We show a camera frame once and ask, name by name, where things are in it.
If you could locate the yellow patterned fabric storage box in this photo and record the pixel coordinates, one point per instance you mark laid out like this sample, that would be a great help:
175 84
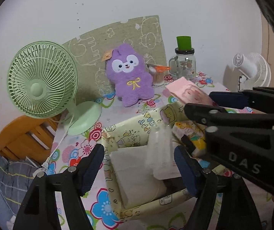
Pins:
135 132

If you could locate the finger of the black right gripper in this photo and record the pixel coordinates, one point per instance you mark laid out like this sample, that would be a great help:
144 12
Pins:
223 121
259 98

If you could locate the floral tablecloth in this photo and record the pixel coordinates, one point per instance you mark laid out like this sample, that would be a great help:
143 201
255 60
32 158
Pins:
68 150

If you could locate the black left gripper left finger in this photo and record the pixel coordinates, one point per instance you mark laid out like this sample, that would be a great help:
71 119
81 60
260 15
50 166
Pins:
38 209

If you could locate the white folded cloth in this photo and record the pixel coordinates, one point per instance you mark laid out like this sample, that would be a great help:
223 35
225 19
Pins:
136 182

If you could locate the glass jar with green lid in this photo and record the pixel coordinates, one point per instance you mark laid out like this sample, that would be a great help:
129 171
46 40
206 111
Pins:
183 64

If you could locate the green desk fan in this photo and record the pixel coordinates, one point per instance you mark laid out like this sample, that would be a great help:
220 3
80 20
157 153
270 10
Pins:
43 82

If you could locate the grey plaid bedding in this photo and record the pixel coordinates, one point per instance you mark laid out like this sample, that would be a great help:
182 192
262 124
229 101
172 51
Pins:
15 179

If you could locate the white sock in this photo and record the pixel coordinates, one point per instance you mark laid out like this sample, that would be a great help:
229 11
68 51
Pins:
159 153

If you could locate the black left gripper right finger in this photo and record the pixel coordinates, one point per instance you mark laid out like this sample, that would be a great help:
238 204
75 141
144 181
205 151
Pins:
238 210

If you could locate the pink tissue pack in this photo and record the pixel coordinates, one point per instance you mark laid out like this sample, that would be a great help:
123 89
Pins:
187 92

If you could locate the yellow cartoon tissue pack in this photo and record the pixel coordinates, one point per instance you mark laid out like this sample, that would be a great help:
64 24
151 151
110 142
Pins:
192 137

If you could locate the orange wooden chair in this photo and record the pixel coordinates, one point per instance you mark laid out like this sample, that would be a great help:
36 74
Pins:
28 137

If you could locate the purple plush toy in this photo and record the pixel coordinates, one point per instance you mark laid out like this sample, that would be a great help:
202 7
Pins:
126 70

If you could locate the white desk fan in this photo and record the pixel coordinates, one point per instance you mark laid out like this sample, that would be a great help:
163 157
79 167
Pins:
254 69

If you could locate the cotton swab cup orange lid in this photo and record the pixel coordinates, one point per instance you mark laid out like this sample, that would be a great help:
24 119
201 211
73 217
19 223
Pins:
157 72

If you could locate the olive patterned board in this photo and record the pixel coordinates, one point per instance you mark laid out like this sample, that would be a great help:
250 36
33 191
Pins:
142 33

